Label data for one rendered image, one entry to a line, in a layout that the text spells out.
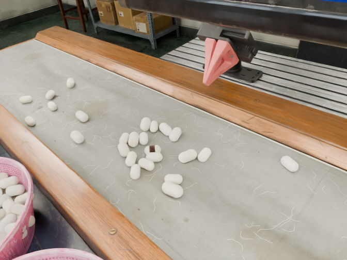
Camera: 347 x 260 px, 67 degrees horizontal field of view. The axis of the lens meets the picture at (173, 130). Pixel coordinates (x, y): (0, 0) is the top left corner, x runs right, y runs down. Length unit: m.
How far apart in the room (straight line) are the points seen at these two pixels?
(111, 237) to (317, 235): 0.28
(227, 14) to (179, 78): 0.54
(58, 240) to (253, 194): 0.35
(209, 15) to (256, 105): 0.43
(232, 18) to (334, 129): 0.43
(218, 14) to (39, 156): 0.46
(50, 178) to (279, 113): 0.45
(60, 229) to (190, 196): 0.25
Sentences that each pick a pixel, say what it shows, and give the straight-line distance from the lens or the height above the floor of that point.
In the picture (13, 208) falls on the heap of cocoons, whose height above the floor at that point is 0.74.
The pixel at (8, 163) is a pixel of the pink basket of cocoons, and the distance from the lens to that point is 0.59.
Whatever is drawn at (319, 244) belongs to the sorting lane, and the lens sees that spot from 0.43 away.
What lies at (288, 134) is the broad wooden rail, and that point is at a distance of 0.54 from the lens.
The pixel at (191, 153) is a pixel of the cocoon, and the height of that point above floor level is 0.76.
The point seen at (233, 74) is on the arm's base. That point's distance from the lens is 0.89.
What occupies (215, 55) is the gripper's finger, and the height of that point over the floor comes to 0.90.
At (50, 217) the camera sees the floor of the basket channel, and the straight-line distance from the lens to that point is 0.57.
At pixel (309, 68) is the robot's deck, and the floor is 0.67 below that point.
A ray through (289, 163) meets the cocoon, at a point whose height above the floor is 0.76.
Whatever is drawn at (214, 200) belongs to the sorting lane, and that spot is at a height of 0.74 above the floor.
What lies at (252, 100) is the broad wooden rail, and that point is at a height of 0.76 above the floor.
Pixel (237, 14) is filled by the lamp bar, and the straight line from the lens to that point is 0.17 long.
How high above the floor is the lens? 1.10
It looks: 39 degrees down
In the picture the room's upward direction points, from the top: 7 degrees counter-clockwise
